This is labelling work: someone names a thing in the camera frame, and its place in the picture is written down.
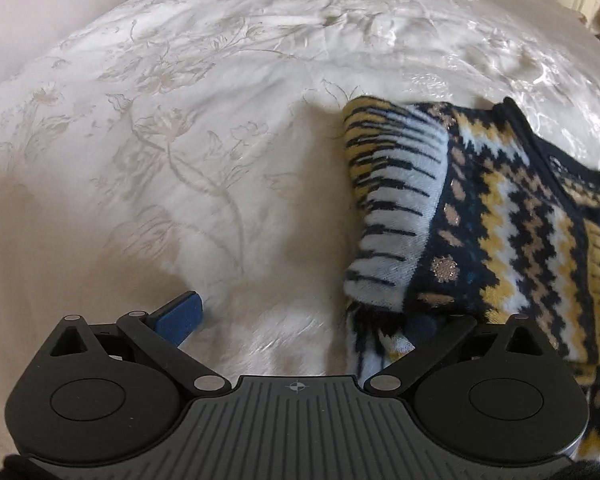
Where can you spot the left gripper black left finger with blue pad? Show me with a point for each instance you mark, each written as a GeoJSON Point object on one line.
{"type": "Point", "coordinates": [158, 335]}

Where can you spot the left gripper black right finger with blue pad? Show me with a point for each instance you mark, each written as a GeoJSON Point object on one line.
{"type": "Point", "coordinates": [405, 372]}

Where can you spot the navy yellow white knit sweater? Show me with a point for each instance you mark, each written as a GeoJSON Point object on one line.
{"type": "Point", "coordinates": [469, 212]}

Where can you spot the white embroidered bedspread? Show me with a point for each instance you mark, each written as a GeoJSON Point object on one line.
{"type": "Point", "coordinates": [196, 144]}

